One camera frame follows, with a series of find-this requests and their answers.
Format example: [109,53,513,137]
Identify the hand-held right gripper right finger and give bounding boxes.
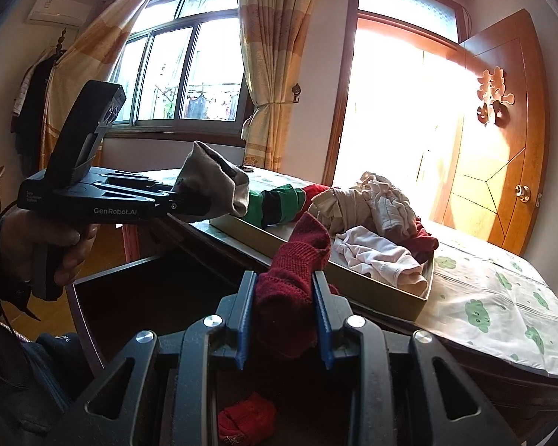
[312,270,507,446]

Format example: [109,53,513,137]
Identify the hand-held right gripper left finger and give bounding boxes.
[46,270,257,446]

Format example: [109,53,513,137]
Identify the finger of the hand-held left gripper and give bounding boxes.
[90,172,180,196]
[164,197,192,217]

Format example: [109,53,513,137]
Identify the dark red knitted underwear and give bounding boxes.
[255,212,340,362]

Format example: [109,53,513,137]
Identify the cream cardboard tray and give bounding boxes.
[208,214,435,322]

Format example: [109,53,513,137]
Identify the pink and white sock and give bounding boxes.
[332,225,431,297]

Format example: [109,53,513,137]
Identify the dark wooden drawer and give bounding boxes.
[65,253,368,446]

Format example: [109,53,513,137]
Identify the green striped sock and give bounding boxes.
[239,183,310,230]

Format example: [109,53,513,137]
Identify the grey beige underwear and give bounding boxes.
[309,187,377,235]

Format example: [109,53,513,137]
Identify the cream underwear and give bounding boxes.
[356,171,419,237]

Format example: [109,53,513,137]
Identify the red sock in drawer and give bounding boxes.
[218,391,278,445]

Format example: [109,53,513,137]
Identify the person's left hand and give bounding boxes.
[0,204,100,289]

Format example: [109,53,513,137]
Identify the hanging clothes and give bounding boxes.
[10,51,63,168]

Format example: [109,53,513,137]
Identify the yellow patterned curtain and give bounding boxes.
[236,0,327,174]
[39,0,175,170]

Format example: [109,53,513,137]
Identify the large window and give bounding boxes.
[109,0,254,138]

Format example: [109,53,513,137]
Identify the white air conditioner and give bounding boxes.
[25,0,91,26]

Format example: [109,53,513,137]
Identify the white cloud print tablecloth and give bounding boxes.
[144,167,558,379]

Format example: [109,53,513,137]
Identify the dark wooden dresser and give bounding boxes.
[121,169,558,442]

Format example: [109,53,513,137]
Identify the person's dark clothing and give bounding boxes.
[0,316,98,446]

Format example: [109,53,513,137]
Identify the orange wooden door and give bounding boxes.
[428,8,553,257]

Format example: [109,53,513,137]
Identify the gold door decoration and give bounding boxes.
[475,70,516,126]

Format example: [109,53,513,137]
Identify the frosted transom window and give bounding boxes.
[357,0,461,43]

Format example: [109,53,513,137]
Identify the wooden door frame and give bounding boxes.
[322,0,471,187]

